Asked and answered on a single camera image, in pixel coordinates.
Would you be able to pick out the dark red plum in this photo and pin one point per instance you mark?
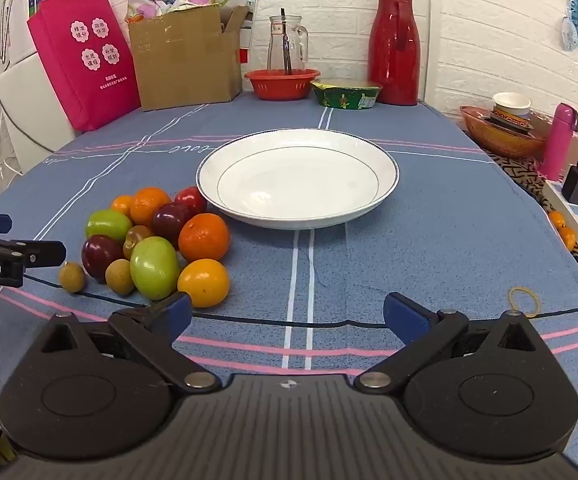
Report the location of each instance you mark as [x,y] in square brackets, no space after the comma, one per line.
[99,257]
[169,220]

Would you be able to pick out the white appliance cabinet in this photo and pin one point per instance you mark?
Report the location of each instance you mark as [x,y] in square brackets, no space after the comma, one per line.
[29,105]

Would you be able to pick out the green apple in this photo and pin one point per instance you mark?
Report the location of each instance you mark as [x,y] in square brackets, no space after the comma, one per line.
[106,224]

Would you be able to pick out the white plate with blue rim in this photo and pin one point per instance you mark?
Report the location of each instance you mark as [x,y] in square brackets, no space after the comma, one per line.
[294,180]

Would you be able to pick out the green instant noodle bowl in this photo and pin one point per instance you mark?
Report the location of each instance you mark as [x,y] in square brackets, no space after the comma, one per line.
[344,97]

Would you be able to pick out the white paper cup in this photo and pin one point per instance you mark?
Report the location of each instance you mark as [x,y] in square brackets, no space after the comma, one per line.
[511,105]

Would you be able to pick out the yellow rubber band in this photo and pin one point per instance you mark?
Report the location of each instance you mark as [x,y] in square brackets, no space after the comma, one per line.
[511,297]

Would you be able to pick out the dark long spoon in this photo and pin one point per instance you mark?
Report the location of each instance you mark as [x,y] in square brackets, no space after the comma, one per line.
[286,50]

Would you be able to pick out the orange tangerine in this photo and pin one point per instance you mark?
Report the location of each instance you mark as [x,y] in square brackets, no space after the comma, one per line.
[149,205]
[204,237]

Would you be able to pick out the pink thermos bottle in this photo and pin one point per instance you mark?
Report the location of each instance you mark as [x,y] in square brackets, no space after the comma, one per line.
[559,145]

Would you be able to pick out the blue striped tablecloth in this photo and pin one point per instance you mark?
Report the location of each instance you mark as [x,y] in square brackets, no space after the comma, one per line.
[419,240]

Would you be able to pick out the amber glass bowl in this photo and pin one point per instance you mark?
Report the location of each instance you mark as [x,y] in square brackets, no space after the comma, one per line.
[499,141]

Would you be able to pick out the brown kiwi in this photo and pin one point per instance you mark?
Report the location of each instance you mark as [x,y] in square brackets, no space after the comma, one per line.
[71,276]
[118,277]

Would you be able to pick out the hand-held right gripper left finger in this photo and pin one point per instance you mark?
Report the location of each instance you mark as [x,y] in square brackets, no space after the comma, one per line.
[176,310]

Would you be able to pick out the red apple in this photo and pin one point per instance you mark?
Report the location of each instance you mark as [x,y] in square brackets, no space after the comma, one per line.
[191,199]

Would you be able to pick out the glass pitcher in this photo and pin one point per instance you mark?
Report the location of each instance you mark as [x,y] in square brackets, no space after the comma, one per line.
[275,50]

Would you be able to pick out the brown cardboard box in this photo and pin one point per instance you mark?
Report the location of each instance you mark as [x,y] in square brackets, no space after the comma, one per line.
[184,65]

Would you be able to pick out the dark patterned cloth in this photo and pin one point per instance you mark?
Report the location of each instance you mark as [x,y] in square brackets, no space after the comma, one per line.
[524,172]

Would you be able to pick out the white water purifier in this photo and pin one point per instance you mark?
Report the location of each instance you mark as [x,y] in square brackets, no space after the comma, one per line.
[19,20]

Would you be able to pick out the small yellow-red plum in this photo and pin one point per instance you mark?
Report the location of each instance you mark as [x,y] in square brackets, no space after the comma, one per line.
[136,236]

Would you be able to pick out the red thermos jug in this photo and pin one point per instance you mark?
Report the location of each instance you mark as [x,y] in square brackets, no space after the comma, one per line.
[394,60]

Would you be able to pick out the pink tote bag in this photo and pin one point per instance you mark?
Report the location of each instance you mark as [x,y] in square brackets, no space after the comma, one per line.
[79,90]

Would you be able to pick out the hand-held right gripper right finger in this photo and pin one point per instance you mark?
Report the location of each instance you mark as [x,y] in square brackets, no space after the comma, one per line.
[406,320]

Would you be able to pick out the black charger plug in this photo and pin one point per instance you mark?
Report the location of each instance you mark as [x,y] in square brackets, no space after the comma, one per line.
[575,185]

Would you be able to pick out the red plastic basket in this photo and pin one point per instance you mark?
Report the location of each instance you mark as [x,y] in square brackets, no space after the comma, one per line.
[279,87]

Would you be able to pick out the small orange citrus fruit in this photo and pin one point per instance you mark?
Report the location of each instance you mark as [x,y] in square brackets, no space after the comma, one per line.
[120,205]
[204,282]

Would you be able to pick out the oval green jujube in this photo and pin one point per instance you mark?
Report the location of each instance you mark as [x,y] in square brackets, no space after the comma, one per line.
[153,267]

